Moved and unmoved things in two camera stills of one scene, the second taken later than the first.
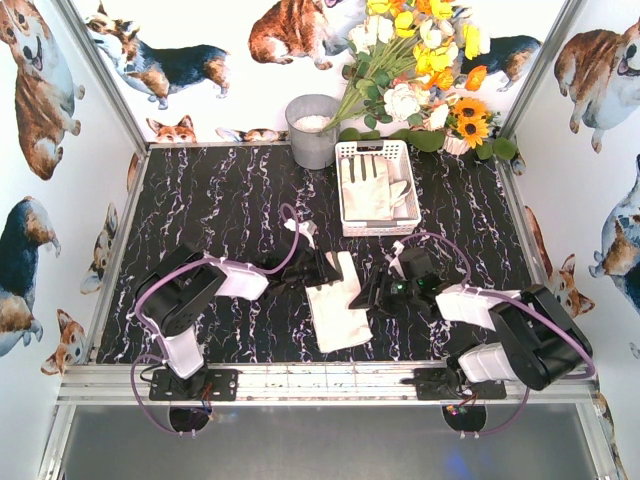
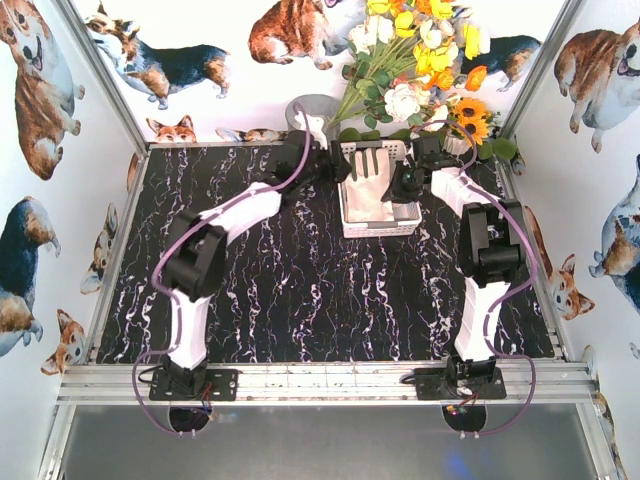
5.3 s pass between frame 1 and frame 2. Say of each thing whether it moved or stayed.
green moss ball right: stayed
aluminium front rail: stayed
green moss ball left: stayed
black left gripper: moved
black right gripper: moved
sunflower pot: stayed
